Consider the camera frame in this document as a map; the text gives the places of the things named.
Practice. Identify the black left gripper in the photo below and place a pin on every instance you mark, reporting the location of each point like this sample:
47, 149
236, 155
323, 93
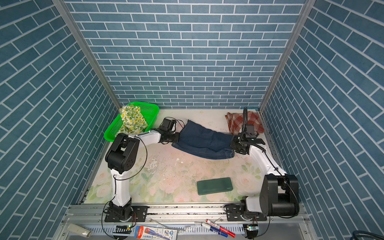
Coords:
176, 137

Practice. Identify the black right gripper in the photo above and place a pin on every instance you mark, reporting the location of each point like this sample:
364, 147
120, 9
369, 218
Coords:
233, 143

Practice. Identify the red plaid skirt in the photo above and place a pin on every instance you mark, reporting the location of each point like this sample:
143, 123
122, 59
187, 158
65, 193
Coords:
235, 122

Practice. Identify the dark navy skirt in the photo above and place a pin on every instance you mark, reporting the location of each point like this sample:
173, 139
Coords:
205, 143

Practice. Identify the yellow floral skirt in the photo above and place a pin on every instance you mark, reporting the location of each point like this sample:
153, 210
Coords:
133, 120

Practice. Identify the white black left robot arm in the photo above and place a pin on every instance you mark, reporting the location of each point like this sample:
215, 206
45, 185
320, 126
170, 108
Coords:
121, 158

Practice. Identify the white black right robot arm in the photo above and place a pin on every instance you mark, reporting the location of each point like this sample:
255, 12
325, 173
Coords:
279, 194

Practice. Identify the green plastic basket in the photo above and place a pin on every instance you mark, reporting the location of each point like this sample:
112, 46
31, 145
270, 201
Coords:
149, 111

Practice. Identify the dark green folded cloth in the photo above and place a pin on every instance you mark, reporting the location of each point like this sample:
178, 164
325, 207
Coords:
213, 186

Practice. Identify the red marker pen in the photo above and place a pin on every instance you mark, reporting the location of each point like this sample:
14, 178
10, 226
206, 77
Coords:
221, 228

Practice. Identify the blue marker pen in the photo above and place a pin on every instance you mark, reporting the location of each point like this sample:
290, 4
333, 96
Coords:
214, 229

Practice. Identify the blue red packaged tool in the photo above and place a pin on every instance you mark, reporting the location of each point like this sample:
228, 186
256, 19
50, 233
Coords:
152, 233

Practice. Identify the white small device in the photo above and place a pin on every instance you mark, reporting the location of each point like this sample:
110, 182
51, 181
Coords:
79, 230

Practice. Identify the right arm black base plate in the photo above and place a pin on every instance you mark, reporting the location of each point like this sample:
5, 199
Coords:
234, 213

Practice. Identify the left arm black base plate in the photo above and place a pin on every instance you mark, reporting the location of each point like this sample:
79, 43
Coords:
134, 214

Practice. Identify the aluminium front rail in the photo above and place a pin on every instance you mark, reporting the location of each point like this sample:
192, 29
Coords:
187, 219

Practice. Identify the aluminium corner frame post right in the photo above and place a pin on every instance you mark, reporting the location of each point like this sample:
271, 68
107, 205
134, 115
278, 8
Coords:
303, 16

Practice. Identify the aluminium corner frame post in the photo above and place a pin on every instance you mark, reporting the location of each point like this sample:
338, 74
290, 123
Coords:
303, 16
81, 41

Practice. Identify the aluminium corner frame post left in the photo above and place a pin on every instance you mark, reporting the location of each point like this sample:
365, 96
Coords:
81, 41

